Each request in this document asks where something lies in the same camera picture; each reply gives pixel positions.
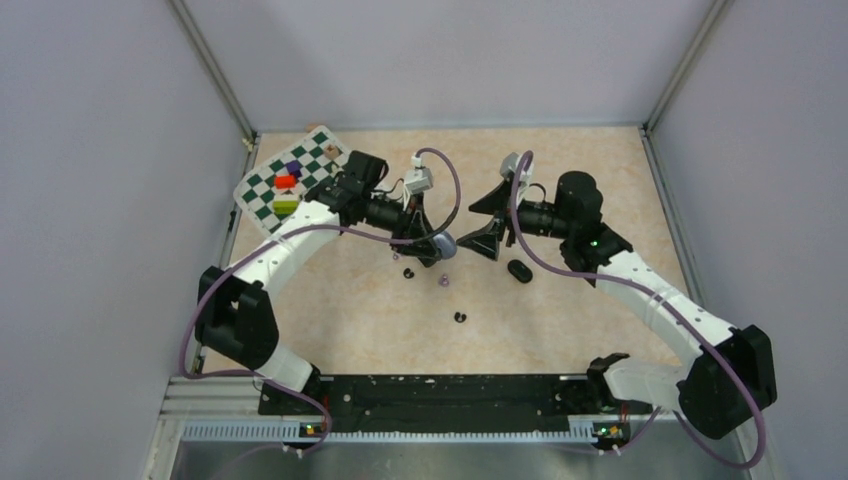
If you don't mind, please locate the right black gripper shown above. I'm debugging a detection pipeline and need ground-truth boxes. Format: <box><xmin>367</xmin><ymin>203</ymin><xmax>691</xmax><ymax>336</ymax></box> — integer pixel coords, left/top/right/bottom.
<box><xmin>457</xmin><ymin>178</ymin><xmax>574</xmax><ymax>261</ymax></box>

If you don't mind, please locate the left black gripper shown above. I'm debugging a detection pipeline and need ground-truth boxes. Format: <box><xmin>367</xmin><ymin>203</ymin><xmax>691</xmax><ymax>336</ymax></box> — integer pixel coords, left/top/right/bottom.
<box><xmin>363</xmin><ymin>191</ymin><xmax>442</xmax><ymax>260</ymax></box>

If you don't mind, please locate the lavender earbud charging case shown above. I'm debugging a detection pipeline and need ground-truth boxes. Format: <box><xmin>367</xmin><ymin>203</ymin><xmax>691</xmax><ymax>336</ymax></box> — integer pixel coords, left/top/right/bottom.
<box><xmin>432</xmin><ymin>231</ymin><xmax>458</xmax><ymax>260</ymax></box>

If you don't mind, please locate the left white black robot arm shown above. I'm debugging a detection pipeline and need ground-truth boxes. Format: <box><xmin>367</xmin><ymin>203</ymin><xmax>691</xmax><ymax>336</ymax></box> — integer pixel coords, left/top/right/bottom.
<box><xmin>193</xmin><ymin>150</ymin><xmax>456</xmax><ymax>414</ymax></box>

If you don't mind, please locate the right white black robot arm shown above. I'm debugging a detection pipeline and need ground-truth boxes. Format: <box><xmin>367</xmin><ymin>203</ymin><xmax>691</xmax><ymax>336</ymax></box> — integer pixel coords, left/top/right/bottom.
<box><xmin>458</xmin><ymin>171</ymin><xmax>777</xmax><ymax>440</ymax></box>

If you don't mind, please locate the black earbud charging case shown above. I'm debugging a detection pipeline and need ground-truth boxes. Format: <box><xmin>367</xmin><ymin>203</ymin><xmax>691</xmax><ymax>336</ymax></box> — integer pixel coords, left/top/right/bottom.
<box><xmin>507</xmin><ymin>259</ymin><xmax>534</xmax><ymax>284</ymax></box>

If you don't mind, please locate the wooden cube piece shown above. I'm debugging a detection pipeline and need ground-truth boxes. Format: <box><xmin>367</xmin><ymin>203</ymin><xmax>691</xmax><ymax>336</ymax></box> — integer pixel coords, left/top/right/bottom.
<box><xmin>323</xmin><ymin>145</ymin><xmax>342</xmax><ymax>162</ymax></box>

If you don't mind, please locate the green white chessboard mat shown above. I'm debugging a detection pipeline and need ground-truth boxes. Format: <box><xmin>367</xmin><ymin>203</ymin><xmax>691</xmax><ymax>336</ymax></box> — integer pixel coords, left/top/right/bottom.
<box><xmin>233</xmin><ymin>126</ymin><xmax>350</xmax><ymax>236</ymax></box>

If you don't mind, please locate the lime green block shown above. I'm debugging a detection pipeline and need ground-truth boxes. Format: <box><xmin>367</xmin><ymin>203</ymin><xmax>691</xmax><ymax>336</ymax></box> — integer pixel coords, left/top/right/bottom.
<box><xmin>271</xmin><ymin>196</ymin><xmax>300</xmax><ymax>216</ymax></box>

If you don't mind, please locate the purple block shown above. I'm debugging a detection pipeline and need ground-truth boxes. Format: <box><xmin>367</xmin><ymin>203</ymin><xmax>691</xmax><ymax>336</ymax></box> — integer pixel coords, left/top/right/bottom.
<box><xmin>285</xmin><ymin>160</ymin><xmax>302</xmax><ymax>178</ymax></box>

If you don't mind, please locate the red block upper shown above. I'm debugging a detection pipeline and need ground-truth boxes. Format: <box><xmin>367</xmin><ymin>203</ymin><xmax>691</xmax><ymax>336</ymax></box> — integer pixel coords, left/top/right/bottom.
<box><xmin>274</xmin><ymin>175</ymin><xmax>297</xmax><ymax>190</ymax></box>

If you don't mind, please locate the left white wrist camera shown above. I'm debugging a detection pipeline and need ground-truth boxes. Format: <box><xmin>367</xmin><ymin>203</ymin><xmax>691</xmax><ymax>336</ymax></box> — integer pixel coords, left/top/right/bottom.
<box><xmin>403</xmin><ymin>155</ymin><xmax>434</xmax><ymax>195</ymax></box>

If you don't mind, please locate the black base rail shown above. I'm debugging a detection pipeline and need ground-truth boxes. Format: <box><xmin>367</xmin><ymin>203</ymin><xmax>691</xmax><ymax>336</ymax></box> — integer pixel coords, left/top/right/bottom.
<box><xmin>258</xmin><ymin>374</ymin><xmax>652</xmax><ymax>434</ymax></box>

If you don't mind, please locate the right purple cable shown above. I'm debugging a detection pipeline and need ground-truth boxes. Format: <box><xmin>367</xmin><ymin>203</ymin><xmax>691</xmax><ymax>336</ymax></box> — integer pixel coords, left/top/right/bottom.
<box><xmin>508</xmin><ymin>150</ymin><xmax>768</xmax><ymax>472</ymax></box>

